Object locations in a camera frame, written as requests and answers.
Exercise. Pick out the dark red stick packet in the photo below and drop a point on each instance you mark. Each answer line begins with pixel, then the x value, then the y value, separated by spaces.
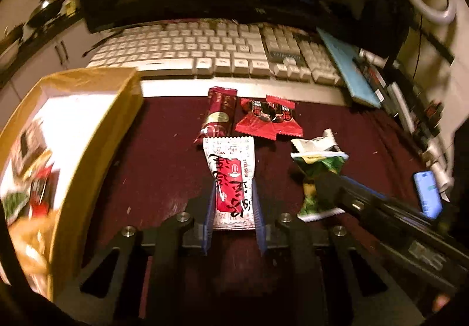
pixel 218 113

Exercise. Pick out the white keyboard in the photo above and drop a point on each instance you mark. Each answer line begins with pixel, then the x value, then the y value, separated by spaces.
pixel 205 51

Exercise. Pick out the white kitchen cabinets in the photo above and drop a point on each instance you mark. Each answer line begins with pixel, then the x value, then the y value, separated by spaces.
pixel 36 66

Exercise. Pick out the red candy packet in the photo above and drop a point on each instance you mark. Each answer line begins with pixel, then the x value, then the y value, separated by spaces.
pixel 256 121
pixel 287 117

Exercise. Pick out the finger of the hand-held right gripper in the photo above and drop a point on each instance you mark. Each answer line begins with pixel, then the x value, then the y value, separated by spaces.
pixel 329 192
pixel 362 188

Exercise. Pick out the smartphone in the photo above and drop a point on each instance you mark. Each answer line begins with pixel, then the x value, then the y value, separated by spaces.
pixel 428 196

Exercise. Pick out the black kitchen countertop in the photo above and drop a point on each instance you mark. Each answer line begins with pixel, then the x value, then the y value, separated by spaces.
pixel 33 36

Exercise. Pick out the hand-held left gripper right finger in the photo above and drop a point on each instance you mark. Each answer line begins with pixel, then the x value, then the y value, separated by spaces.
pixel 258 219

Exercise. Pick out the yellow cardboard box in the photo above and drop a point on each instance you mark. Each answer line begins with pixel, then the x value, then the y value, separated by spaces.
pixel 91 135

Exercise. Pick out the person's right hand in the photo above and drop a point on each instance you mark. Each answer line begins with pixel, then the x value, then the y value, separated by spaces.
pixel 440 302

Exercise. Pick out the white red snack packet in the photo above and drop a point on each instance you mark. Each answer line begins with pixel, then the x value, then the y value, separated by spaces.
pixel 231 179

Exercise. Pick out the blue notebook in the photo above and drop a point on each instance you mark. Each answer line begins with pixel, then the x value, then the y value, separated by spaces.
pixel 348 66

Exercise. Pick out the green snack packet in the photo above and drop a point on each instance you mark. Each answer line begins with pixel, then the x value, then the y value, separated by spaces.
pixel 322 165

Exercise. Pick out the white crumpled packet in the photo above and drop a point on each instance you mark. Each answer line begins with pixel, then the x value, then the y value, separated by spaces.
pixel 315 143

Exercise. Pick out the orange snack bag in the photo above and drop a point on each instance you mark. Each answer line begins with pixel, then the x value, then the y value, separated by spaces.
pixel 31 245

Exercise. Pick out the maroon tablecloth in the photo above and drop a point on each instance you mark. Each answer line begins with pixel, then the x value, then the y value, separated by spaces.
pixel 157 172

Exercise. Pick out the black wok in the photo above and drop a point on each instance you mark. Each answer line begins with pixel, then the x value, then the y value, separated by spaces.
pixel 44 13

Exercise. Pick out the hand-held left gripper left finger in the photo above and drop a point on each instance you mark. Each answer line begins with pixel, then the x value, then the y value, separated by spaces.
pixel 210 218

